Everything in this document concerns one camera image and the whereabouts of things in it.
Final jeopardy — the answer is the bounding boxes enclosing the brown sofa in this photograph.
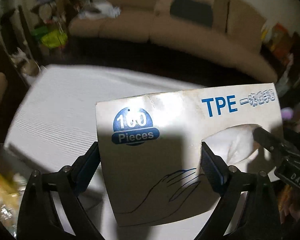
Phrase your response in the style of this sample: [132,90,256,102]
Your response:
[69,0,277,83]

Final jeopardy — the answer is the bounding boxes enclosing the green yellow bag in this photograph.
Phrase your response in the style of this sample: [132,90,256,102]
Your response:
[40,30,68,49]

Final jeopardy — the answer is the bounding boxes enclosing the white ribbed table mat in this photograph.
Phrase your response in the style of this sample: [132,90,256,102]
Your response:
[4,64,210,239]

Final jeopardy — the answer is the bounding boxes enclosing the white cap on sofa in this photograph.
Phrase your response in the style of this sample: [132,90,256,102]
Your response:
[77,2,121,20]

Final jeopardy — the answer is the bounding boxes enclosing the dark cushion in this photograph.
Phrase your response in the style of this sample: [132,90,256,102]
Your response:
[170,0,213,28]

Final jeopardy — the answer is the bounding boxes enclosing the white TPE glove box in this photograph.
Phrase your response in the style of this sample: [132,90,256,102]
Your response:
[96,83,282,227]

